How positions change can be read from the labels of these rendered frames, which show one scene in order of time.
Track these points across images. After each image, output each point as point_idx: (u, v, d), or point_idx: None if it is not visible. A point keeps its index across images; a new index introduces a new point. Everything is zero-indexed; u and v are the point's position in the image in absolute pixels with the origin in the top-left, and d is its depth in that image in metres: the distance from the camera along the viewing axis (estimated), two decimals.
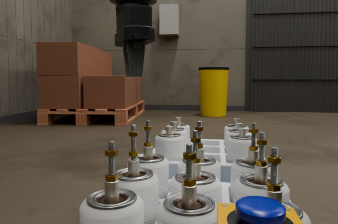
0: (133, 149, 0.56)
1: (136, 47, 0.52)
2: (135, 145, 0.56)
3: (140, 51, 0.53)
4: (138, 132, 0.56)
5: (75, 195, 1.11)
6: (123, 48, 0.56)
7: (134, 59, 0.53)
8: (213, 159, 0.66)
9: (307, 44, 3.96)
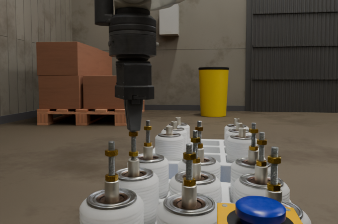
0: (134, 149, 0.56)
1: (134, 103, 0.54)
2: (135, 145, 0.56)
3: (138, 106, 0.55)
4: (138, 132, 0.56)
5: (75, 195, 1.11)
6: (124, 101, 0.55)
7: (132, 115, 0.54)
8: (213, 159, 0.66)
9: (307, 44, 3.96)
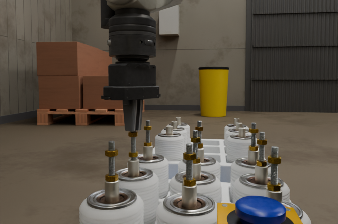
0: (135, 149, 0.56)
1: (141, 103, 0.57)
2: (131, 146, 0.56)
3: None
4: (132, 132, 0.57)
5: (75, 195, 1.11)
6: (137, 102, 0.54)
7: (140, 114, 0.56)
8: (213, 159, 0.66)
9: (307, 44, 3.96)
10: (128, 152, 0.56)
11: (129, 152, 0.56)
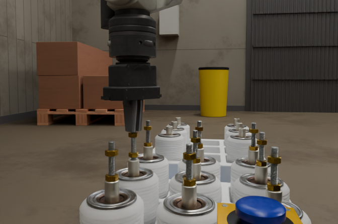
0: (131, 150, 0.56)
1: (142, 103, 0.57)
2: (134, 147, 0.56)
3: None
4: (130, 134, 0.55)
5: (75, 195, 1.11)
6: (137, 102, 0.54)
7: (140, 115, 0.56)
8: (213, 159, 0.66)
9: (307, 44, 3.96)
10: (136, 153, 0.56)
11: (136, 153, 0.56)
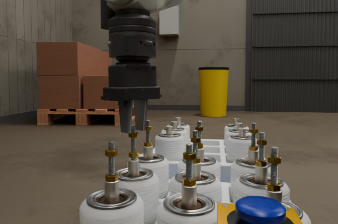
0: (131, 150, 0.56)
1: (146, 103, 0.58)
2: (134, 147, 0.56)
3: (140, 106, 0.58)
4: (130, 134, 0.55)
5: (75, 195, 1.11)
6: (132, 103, 0.53)
7: (144, 114, 0.57)
8: (213, 159, 0.66)
9: (307, 44, 3.96)
10: (136, 153, 0.55)
11: (136, 153, 0.55)
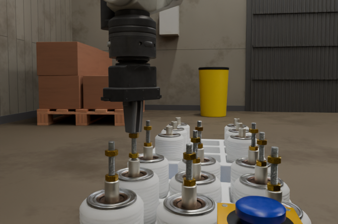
0: (133, 151, 0.55)
1: (142, 104, 0.57)
2: (136, 147, 0.56)
3: None
4: (138, 134, 0.55)
5: (75, 195, 1.11)
6: (137, 103, 0.54)
7: (140, 116, 0.56)
8: (213, 159, 0.66)
9: (307, 44, 3.96)
10: (136, 152, 0.57)
11: None
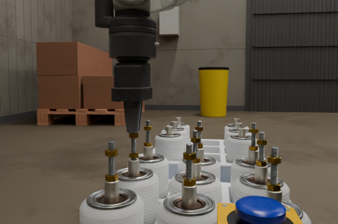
0: (132, 151, 0.56)
1: (129, 105, 0.54)
2: (136, 147, 0.56)
3: (134, 108, 0.54)
4: (136, 134, 0.55)
5: (75, 195, 1.11)
6: (126, 102, 0.56)
7: (128, 116, 0.55)
8: (213, 159, 0.66)
9: (307, 44, 3.96)
10: (138, 152, 0.57)
11: (137, 152, 0.57)
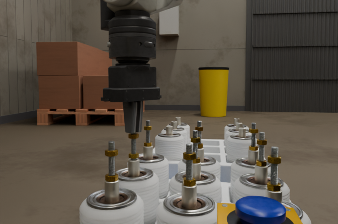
0: (136, 151, 0.56)
1: (142, 104, 0.57)
2: (131, 147, 0.56)
3: None
4: (133, 133, 0.57)
5: (75, 195, 1.11)
6: (137, 104, 0.54)
7: (140, 116, 0.56)
8: (213, 159, 0.66)
9: (307, 44, 3.96)
10: (129, 153, 0.56)
11: (129, 153, 0.56)
